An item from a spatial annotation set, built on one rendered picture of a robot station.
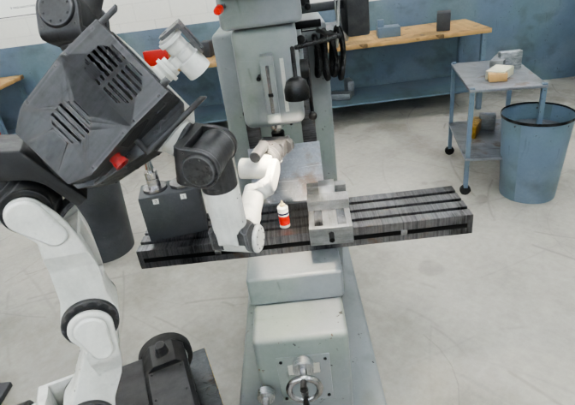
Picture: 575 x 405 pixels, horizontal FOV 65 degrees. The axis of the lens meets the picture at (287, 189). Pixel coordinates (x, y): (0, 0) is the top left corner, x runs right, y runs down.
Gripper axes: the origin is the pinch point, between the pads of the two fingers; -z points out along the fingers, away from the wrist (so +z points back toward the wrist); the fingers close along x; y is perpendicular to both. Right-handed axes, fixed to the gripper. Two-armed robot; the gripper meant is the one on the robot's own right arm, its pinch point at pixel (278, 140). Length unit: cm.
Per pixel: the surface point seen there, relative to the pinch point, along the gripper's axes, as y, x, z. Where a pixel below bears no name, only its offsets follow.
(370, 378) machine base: 103, -30, 12
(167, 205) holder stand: 18.5, 41.2, 15.4
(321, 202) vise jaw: 22.2, -14.3, 5.0
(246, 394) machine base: 103, 21, 27
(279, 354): 59, -4, 42
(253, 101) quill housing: -17.7, 3.4, 10.3
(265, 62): -30.2, -3.2, 12.7
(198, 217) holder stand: 26.3, 32.3, 11.3
